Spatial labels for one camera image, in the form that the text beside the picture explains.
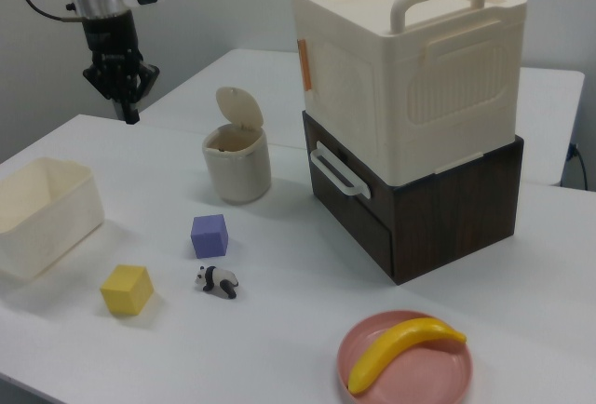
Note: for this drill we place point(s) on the purple cube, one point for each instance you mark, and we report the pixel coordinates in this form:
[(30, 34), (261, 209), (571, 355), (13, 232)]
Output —
[(209, 238)]

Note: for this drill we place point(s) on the beige trash can with lid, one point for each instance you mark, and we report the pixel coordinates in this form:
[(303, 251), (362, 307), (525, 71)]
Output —
[(237, 171)]

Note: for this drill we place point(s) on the yellow toy banana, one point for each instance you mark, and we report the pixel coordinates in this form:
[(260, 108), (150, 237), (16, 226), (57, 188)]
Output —
[(396, 343)]

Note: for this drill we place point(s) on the dark wooden drawer cabinet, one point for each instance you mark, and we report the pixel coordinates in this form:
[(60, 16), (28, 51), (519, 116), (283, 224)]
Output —
[(442, 222)]

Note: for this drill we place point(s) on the white plastic bin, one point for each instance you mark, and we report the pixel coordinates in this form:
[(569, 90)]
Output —
[(60, 232)]

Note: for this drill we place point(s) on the grey metal pole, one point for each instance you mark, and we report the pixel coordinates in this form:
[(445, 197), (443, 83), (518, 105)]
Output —
[(117, 111)]

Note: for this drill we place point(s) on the orange label strip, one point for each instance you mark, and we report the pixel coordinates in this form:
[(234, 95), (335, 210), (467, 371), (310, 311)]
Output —
[(304, 66)]

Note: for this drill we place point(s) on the panda toy figure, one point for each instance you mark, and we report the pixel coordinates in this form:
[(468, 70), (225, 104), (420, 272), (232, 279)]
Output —
[(216, 278)]

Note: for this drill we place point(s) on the yellow cube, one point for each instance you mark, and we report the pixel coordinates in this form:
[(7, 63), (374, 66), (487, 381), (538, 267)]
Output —
[(125, 292)]

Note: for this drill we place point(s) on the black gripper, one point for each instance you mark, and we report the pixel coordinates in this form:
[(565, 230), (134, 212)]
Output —
[(112, 41)]

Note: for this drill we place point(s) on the pink plate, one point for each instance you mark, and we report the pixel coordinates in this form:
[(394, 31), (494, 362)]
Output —
[(419, 376)]

